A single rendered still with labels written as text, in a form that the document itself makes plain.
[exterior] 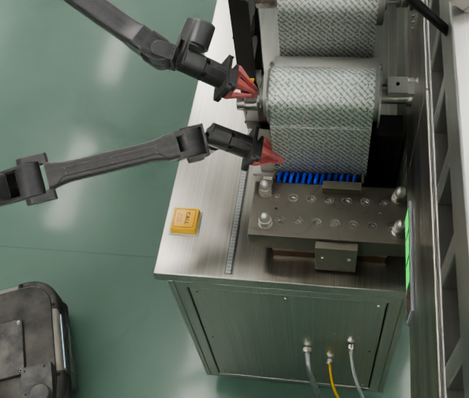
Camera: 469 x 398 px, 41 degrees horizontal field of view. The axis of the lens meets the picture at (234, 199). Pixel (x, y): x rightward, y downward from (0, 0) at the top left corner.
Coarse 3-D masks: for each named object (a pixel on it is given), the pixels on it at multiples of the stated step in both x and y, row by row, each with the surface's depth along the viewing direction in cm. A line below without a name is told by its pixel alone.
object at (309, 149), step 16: (272, 128) 148; (288, 128) 147; (304, 128) 147; (320, 128) 146; (272, 144) 153; (288, 144) 152; (304, 144) 152; (320, 144) 151; (336, 144) 150; (352, 144) 149; (368, 144) 148; (288, 160) 158; (304, 160) 157; (320, 160) 156; (336, 160) 155; (352, 160) 155; (352, 176) 160
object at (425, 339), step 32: (416, 32) 141; (416, 64) 137; (416, 96) 134; (416, 128) 130; (416, 160) 127; (416, 192) 124; (416, 224) 122; (416, 256) 119; (416, 288) 116; (416, 320) 114; (416, 352) 112; (416, 384) 109
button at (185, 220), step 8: (176, 208) 172; (184, 208) 172; (192, 208) 171; (176, 216) 170; (184, 216) 170; (192, 216) 170; (176, 224) 169; (184, 224) 169; (192, 224) 168; (176, 232) 170; (184, 232) 169; (192, 232) 169
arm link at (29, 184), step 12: (12, 168) 142; (24, 168) 141; (36, 168) 142; (0, 180) 141; (12, 180) 147; (24, 180) 141; (36, 180) 142; (0, 192) 140; (12, 192) 147; (24, 192) 141; (36, 192) 141; (0, 204) 145
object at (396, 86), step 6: (390, 78) 141; (396, 78) 141; (402, 78) 141; (408, 78) 141; (390, 84) 140; (396, 84) 140; (402, 84) 140; (408, 84) 140; (390, 90) 139; (396, 90) 139; (402, 90) 139; (408, 90) 139; (414, 90) 139; (390, 96) 140; (396, 96) 140; (402, 96) 140; (408, 96) 139
